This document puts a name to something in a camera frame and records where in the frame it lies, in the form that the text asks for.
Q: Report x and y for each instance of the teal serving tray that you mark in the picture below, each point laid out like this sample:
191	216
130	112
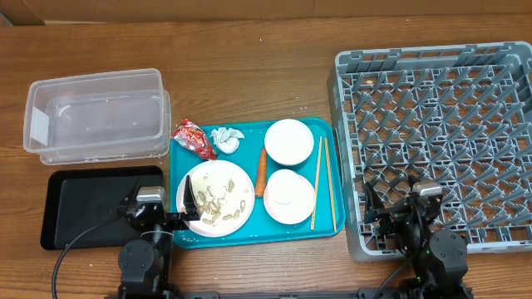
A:
261	228

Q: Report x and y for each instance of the black tray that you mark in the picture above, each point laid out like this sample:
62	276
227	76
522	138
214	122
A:
79	199

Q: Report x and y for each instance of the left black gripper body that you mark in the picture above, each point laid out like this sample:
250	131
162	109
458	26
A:
174	222

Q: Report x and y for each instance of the grey dishwasher rack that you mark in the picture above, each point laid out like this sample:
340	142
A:
459	115

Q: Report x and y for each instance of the orange carrot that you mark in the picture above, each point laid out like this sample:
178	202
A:
261	180

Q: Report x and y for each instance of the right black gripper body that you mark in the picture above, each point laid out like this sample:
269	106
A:
409	234

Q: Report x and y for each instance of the clear plastic bin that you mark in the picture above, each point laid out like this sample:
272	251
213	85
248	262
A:
98	117

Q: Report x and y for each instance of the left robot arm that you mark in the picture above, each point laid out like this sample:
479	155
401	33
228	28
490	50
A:
145	261

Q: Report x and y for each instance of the white tissue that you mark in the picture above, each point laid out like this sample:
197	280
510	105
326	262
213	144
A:
226	139

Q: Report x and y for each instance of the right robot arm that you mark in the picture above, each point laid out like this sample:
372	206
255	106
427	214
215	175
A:
435	260

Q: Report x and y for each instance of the white bowl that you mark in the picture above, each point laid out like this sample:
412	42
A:
289	142

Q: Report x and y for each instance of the red snack wrapper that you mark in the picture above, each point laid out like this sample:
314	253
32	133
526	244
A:
193	138

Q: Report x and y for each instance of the pink bowl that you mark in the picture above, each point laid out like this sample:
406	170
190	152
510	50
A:
289	198

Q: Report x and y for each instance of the pink plate with peanuts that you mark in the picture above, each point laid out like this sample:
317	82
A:
224	196

